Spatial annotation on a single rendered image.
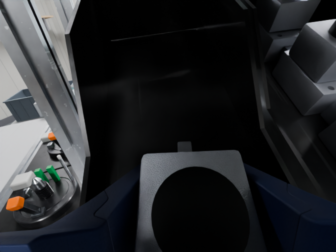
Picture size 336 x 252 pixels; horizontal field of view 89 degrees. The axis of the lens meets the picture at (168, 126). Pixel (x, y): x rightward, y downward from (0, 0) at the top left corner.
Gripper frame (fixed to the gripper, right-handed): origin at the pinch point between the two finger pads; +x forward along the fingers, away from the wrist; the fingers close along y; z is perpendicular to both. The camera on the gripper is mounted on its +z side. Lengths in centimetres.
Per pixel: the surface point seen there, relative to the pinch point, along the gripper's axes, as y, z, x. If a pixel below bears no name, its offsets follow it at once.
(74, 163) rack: 9.6, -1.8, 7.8
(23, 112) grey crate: 155, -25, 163
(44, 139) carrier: 53, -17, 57
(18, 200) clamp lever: 30.5, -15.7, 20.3
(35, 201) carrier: 35, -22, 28
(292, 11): -12.1, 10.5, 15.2
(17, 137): 91, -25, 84
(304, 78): -11.4, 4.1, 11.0
